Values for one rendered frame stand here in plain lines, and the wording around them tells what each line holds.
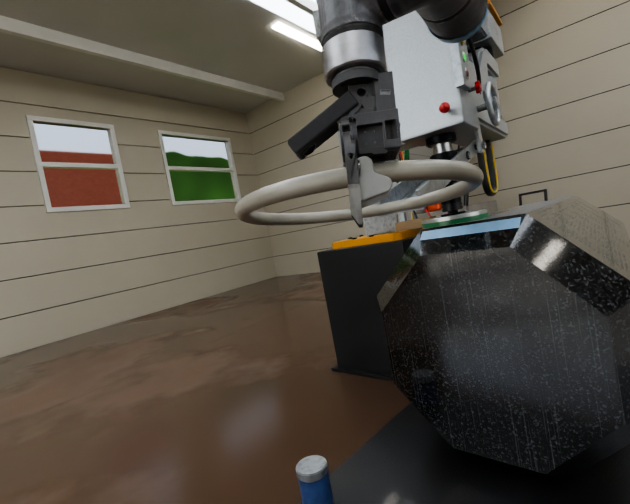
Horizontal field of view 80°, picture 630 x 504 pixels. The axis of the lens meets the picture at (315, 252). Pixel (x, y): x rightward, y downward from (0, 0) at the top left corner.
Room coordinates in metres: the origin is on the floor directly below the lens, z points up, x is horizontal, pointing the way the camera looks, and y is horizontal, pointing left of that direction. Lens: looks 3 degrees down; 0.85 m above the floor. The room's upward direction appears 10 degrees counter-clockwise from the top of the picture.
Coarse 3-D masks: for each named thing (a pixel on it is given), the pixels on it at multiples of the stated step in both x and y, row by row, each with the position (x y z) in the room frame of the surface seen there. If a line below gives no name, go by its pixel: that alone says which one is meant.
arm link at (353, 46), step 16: (352, 32) 0.51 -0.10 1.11; (368, 32) 0.51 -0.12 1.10; (336, 48) 0.52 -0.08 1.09; (352, 48) 0.51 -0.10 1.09; (368, 48) 0.51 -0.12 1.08; (384, 48) 0.54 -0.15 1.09; (336, 64) 0.52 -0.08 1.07; (352, 64) 0.52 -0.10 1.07; (368, 64) 0.52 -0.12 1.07; (384, 64) 0.53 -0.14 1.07
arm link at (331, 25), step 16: (320, 0) 0.54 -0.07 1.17; (336, 0) 0.52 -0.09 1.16; (352, 0) 0.51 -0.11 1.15; (368, 0) 0.51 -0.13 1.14; (320, 16) 0.55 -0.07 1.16; (336, 16) 0.52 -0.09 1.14; (352, 16) 0.51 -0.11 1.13; (368, 16) 0.52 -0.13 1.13; (384, 16) 0.53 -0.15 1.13; (320, 32) 0.56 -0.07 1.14; (336, 32) 0.52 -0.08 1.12
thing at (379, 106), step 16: (336, 80) 0.53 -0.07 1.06; (352, 80) 0.53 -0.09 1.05; (368, 80) 0.54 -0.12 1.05; (384, 80) 0.53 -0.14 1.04; (336, 96) 0.57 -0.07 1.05; (368, 96) 0.54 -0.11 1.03; (384, 96) 0.53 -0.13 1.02; (352, 112) 0.53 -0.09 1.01; (368, 112) 0.51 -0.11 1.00; (384, 112) 0.51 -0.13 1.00; (352, 128) 0.52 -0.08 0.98; (368, 128) 0.52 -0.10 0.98; (384, 128) 0.51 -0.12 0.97; (368, 144) 0.52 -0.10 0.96; (384, 144) 0.51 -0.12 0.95; (400, 144) 0.51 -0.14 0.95; (384, 160) 0.57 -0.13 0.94
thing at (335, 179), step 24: (384, 168) 0.53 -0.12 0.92; (408, 168) 0.54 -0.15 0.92; (432, 168) 0.55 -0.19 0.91; (456, 168) 0.57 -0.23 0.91; (264, 192) 0.59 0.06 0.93; (288, 192) 0.57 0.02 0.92; (312, 192) 0.56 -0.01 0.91; (432, 192) 0.88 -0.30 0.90; (456, 192) 0.79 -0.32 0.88; (240, 216) 0.70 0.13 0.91; (264, 216) 0.86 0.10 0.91; (288, 216) 0.93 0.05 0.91; (312, 216) 0.97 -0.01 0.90; (336, 216) 0.99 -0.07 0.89
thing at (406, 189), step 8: (472, 144) 1.38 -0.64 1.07; (464, 152) 1.28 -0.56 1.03; (472, 152) 1.37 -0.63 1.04; (456, 160) 1.19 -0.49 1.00; (464, 160) 1.26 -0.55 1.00; (400, 184) 1.09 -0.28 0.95; (408, 184) 1.14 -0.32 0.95; (416, 184) 1.19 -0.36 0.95; (424, 184) 0.94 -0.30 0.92; (432, 184) 0.98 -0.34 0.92; (440, 184) 1.03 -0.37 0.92; (392, 192) 1.04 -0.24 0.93; (400, 192) 1.08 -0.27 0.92; (408, 192) 1.13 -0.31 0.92; (416, 192) 0.91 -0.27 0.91; (424, 192) 0.93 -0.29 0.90; (384, 200) 0.99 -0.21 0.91; (392, 200) 1.03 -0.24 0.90; (416, 208) 0.93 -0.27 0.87; (424, 208) 0.92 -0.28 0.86
